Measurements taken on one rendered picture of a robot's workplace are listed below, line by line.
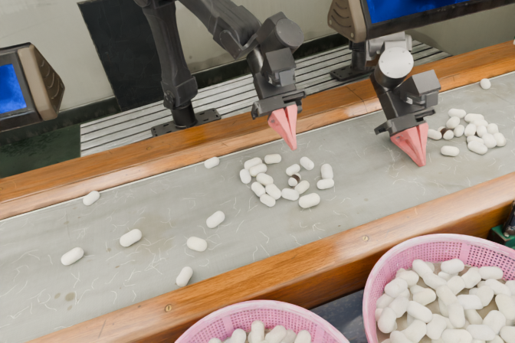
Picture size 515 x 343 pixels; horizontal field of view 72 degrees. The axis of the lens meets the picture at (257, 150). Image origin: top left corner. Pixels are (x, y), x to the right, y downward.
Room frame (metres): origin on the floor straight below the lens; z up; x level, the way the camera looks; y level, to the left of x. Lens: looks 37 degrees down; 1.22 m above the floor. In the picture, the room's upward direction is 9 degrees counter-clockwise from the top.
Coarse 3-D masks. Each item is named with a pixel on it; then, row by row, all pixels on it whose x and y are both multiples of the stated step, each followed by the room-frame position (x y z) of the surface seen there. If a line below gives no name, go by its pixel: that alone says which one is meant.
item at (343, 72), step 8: (352, 56) 1.06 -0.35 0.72; (360, 56) 1.04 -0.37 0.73; (352, 64) 1.06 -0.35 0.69; (360, 64) 1.04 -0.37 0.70; (336, 72) 1.05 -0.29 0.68; (344, 72) 1.05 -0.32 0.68; (352, 72) 1.04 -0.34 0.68; (360, 72) 1.03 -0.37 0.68; (368, 72) 1.03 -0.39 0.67; (344, 80) 1.01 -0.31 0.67
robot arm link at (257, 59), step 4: (260, 44) 0.64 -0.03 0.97; (256, 48) 0.65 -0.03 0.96; (260, 48) 0.65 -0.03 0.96; (252, 52) 0.65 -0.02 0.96; (256, 52) 0.64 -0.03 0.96; (260, 52) 0.64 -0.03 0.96; (248, 56) 0.65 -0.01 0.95; (252, 56) 0.64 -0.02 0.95; (256, 56) 0.64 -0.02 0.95; (260, 56) 0.64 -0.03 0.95; (248, 60) 0.65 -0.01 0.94; (252, 60) 0.64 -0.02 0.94; (256, 60) 0.63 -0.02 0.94; (260, 60) 0.63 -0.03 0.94; (248, 64) 0.65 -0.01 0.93; (252, 64) 0.64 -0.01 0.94; (256, 64) 0.63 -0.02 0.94; (260, 64) 0.62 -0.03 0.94; (252, 68) 0.63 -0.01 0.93; (256, 68) 0.62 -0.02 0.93; (260, 68) 0.62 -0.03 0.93; (252, 72) 0.63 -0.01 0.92; (256, 72) 0.62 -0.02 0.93; (260, 72) 0.62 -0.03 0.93; (252, 76) 0.63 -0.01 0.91
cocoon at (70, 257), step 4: (76, 248) 0.40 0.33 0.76; (80, 248) 0.41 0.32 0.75; (68, 252) 0.40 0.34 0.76; (72, 252) 0.40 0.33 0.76; (76, 252) 0.40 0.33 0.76; (80, 252) 0.40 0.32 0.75; (64, 256) 0.39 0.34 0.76; (68, 256) 0.39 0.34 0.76; (72, 256) 0.39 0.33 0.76; (76, 256) 0.39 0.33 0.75; (80, 256) 0.40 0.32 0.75; (64, 260) 0.38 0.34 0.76; (68, 260) 0.39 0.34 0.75; (72, 260) 0.39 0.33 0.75; (76, 260) 0.39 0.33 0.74; (64, 264) 0.38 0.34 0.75; (68, 264) 0.38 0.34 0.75
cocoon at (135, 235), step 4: (132, 232) 0.42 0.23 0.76; (136, 232) 0.42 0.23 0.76; (140, 232) 0.42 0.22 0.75; (124, 236) 0.41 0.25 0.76; (128, 236) 0.41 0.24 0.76; (132, 236) 0.41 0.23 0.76; (136, 236) 0.41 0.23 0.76; (140, 236) 0.42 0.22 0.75; (120, 240) 0.41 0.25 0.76; (124, 240) 0.41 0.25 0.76; (128, 240) 0.41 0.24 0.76; (132, 240) 0.41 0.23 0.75; (136, 240) 0.41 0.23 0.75; (124, 244) 0.40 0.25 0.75; (128, 244) 0.40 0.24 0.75
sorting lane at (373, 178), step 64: (320, 128) 0.67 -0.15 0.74; (512, 128) 0.57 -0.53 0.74; (128, 192) 0.55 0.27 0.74; (192, 192) 0.52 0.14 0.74; (320, 192) 0.47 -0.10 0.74; (384, 192) 0.44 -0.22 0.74; (448, 192) 0.42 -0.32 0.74; (0, 256) 0.43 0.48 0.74; (128, 256) 0.39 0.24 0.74; (192, 256) 0.37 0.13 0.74; (256, 256) 0.35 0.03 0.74; (0, 320) 0.30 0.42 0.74; (64, 320) 0.29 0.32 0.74
